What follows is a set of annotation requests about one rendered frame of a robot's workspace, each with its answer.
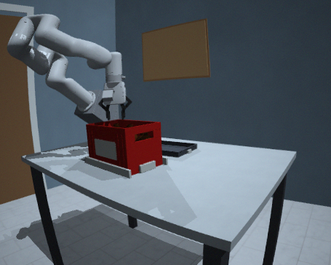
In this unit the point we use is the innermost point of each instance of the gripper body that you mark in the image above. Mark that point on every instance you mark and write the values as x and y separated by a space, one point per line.
119 96

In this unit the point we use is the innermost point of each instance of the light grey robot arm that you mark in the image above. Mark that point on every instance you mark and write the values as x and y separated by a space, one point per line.
50 60

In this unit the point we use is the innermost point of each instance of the red plastic crate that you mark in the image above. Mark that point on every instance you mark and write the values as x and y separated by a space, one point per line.
117 146

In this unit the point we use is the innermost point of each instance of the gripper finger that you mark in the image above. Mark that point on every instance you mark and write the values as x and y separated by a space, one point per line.
124 107
105 108

